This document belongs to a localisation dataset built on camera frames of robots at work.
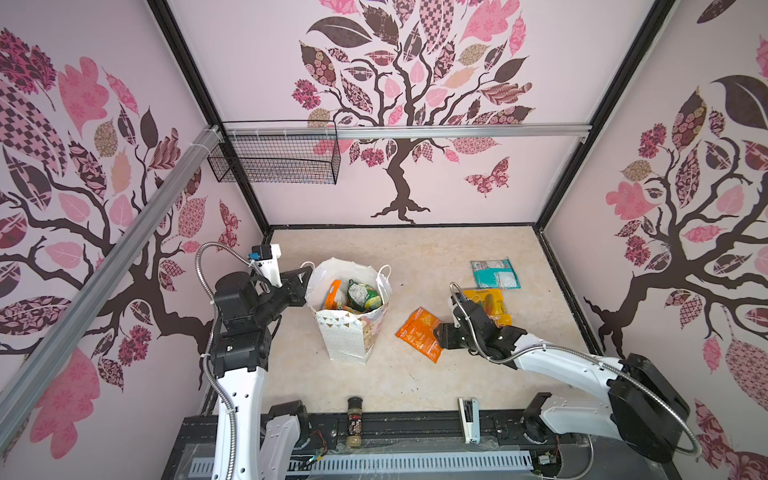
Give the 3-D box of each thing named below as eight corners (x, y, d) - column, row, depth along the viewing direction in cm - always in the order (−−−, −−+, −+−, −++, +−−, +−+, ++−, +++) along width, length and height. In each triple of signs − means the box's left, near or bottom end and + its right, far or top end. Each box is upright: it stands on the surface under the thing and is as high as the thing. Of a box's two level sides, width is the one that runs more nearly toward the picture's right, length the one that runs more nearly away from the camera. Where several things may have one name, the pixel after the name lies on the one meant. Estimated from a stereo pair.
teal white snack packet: (476, 289, 104) (479, 284, 101) (471, 264, 111) (473, 258, 108) (516, 289, 104) (519, 284, 101) (508, 264, 111) (511, 258, 108)
